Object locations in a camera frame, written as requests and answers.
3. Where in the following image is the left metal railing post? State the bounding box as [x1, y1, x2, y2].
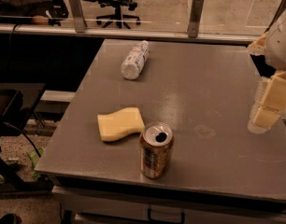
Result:
[68, 0, 87, 33]

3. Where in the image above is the green crumpled wrapper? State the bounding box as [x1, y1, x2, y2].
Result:
[27, 147, 45, 180]

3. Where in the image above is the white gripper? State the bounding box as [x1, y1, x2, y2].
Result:
[247, 9, 286, 134]

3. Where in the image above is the middle metal railing post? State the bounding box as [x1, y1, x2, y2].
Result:
[187, 0, 205, 38]

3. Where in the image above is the open soda can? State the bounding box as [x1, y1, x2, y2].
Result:
[140, 121, 174, 179]

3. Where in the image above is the metal railing post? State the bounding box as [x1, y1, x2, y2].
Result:
[266, 0, 286, 31]
[68, 0, 87, 33]
[187, 0, 205, 38]

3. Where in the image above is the clear plastic water bottle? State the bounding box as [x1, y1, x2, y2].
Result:
[121, 40, 149, 80]

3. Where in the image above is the white cabinet under table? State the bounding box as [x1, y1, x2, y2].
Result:
[52, 186, 286, 224]

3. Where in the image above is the yellow sponge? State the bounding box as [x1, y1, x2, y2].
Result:
[97, 107, 145, 142]

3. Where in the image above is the right metal railing post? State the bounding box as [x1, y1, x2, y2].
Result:
[266, 0, 286, 31]

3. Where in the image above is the black cable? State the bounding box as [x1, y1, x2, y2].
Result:
[0, 121, 42, 159]

